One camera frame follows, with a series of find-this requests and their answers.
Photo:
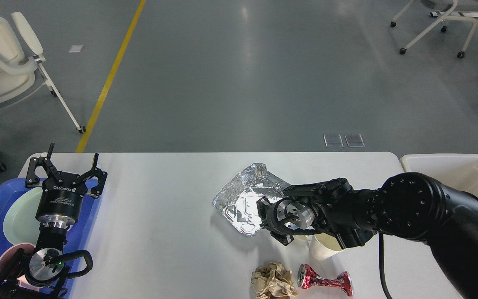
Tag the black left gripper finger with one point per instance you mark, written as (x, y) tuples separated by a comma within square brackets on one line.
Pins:
[(94, 173), (32, 180)]

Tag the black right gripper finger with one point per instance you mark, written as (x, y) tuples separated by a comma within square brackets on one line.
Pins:
[(284, 238), (263, 206)]

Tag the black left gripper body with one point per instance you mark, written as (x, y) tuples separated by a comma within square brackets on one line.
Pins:
[(60, 203)]

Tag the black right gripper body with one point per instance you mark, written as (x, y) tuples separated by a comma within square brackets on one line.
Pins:
[(287, 217)]

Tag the aluminium foil tray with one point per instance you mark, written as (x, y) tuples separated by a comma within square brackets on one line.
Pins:
[(237, 199)]

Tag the white paper cup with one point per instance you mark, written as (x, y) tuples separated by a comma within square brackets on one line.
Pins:
[(323, 246)]

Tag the brown paper ball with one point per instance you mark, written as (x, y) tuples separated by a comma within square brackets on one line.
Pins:
[(273, 281)]

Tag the light green plate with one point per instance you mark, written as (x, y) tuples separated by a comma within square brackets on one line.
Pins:
[(21, 225)]

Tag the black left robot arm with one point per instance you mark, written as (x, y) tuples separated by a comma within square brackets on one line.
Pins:
[(42, 273)]

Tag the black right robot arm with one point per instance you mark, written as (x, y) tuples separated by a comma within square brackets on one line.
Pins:
[(411, 205)]

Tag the red foil wrapper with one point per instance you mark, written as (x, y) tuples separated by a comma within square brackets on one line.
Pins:
[(308, 277)]

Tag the white office chair left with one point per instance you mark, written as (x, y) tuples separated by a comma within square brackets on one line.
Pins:
[(21, 58)]

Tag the beige plastic bin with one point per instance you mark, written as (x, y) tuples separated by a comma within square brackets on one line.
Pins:
[(459, 171)]

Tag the white chair base bar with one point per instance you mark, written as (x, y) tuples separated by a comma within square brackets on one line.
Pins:
[(456, 14)]

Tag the white wheeled chair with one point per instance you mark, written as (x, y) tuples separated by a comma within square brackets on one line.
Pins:
[(448, 6)]

